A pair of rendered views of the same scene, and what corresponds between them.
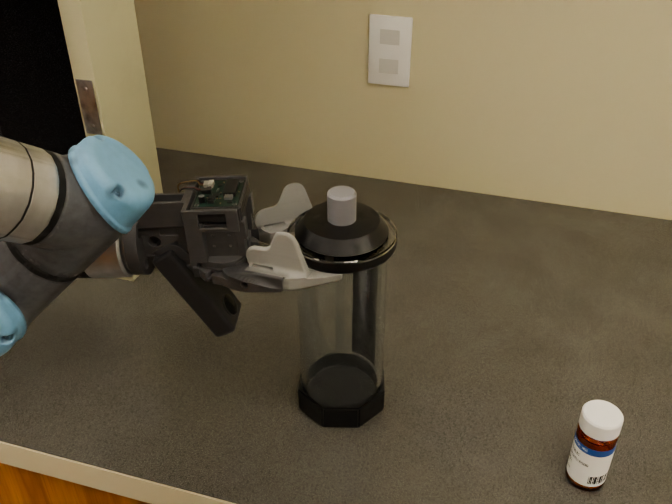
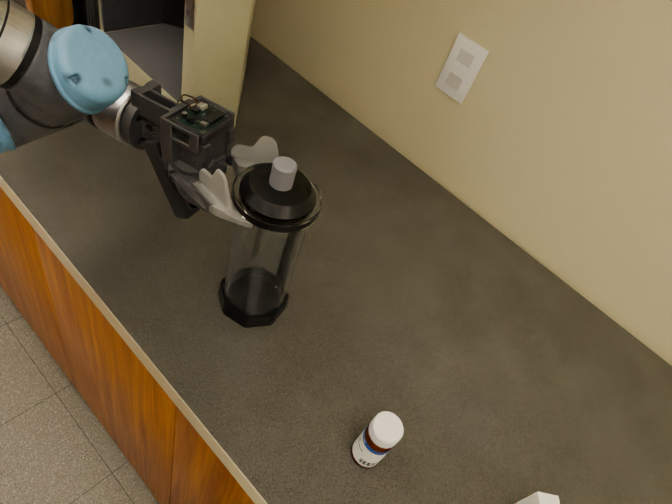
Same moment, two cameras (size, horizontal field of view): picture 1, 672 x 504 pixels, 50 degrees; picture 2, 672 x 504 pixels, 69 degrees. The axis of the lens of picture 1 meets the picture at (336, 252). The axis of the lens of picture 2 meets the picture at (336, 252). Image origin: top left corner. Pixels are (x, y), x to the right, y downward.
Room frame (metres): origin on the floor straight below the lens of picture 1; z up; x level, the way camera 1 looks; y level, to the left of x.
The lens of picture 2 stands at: (0.19, -0.17, 1.56)
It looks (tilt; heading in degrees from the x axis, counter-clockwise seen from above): 46 degrees down; 10
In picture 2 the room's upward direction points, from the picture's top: 22 degrees clockwise
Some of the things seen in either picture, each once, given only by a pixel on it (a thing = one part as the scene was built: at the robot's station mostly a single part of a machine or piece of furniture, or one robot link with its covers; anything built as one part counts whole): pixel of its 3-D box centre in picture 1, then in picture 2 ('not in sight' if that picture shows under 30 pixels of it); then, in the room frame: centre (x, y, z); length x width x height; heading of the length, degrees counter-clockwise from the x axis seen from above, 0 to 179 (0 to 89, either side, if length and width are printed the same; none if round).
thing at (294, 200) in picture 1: (297, 208); (267, 157); (0.65, 0.04, 1.16); 0.09 x 0.03 x 0.06; 112
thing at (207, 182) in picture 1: (193, 231); (180, 135); (0.61, 0.14, 1.16); 0.12 x 0.08 x 0.09; 88
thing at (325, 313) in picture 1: (341, 316); (264, 249); (0.60, -0.01, 1.06); 0.11 x 0.11 x 0.21
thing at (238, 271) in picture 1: (247, 270); (198, 184); (0.57, 0.09, 1.14); 0.09 x 0.05 x 0.02; 64
